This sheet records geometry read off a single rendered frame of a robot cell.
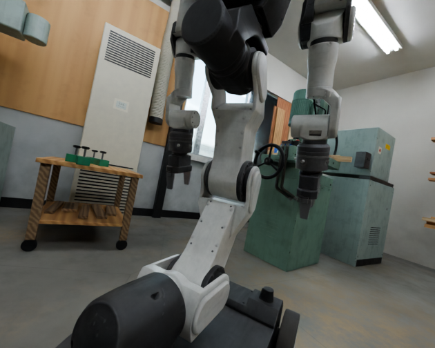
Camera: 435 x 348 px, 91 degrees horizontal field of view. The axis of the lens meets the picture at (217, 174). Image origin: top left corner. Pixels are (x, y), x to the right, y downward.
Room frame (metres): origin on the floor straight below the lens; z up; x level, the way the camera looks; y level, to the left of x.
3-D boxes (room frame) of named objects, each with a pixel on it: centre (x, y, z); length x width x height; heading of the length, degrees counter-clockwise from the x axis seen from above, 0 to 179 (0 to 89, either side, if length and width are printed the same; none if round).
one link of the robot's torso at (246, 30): (0.58, 0.04, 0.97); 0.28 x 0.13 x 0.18; 153
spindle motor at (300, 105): (1.90, -0.63, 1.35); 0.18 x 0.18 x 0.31
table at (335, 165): (1.77, -0.61, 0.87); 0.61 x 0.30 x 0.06; 41
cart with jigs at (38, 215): (1.57, 0.90, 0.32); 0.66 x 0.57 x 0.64; 32
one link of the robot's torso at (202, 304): (0.60, 0.03, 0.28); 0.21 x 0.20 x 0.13; 153
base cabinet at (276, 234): (1.98, -0.72, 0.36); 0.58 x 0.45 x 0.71; 131
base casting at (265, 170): (1.98, -0.72, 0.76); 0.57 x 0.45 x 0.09; 131
